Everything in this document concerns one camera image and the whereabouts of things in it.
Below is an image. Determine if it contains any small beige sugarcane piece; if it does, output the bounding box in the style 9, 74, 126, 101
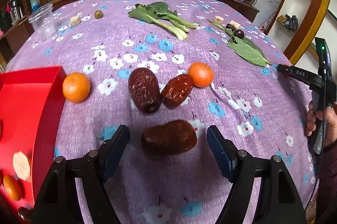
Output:
69, 16, 81, 27

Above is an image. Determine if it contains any purple floral tablecloth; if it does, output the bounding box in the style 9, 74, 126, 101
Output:
7, 0, 316, 223

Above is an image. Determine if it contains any green leaf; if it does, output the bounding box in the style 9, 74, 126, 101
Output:
227, 37, 271, 67

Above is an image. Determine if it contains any small green olive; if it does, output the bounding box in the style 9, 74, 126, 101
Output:
94, 10, 103, 19

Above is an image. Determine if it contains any person right hand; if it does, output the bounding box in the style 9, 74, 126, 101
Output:
306, 102, 337, 147

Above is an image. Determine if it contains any clear plastic cup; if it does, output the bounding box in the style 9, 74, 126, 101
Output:
28, 4, 56, 41

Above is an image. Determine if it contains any steel coffee pot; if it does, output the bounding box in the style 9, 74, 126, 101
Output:
9, 0, 23, 24

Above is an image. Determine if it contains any dark cherry pair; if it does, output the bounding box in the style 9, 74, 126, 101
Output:
226, 24, 245, 39

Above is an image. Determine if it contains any small sugarcane slice far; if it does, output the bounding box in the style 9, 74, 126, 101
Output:
213, 16, 224, 25

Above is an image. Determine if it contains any small orange kumquat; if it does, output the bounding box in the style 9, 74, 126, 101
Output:
188, 62, 214, 88
3, 175, 22, 201

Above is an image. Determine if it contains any small red date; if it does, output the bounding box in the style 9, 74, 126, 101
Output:
160, 74, 194, 109

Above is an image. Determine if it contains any round beige sugarcane chunk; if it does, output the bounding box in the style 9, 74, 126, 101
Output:
13, 151, 31, 181

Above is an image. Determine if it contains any orange mandarin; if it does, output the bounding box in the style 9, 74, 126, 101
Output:
62, 73, 91, 103

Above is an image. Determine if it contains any green bok choy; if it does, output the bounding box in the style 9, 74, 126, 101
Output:
128, 2, 199, 41

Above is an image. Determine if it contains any red shallow box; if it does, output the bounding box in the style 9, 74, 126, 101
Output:
1, 66, 66, 213

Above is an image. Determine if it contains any glossy red date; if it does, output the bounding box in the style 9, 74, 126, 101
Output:
140, 120, 197, 156

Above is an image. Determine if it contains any large wrinkled red date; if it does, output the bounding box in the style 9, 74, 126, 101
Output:
128, 67, 161, 114

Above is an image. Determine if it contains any dark purple plum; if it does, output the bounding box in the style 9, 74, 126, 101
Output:
18, 206, 33, 223

